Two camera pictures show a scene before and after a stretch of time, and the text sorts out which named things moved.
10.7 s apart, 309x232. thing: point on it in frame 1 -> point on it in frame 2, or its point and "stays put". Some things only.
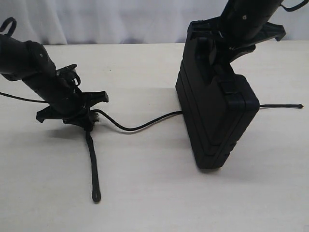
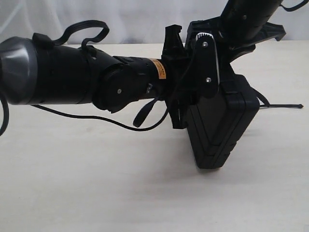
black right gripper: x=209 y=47 stays put
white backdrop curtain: x=63 y=22 stays put
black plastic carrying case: x=218 y=103 stays put
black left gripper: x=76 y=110 -> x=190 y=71
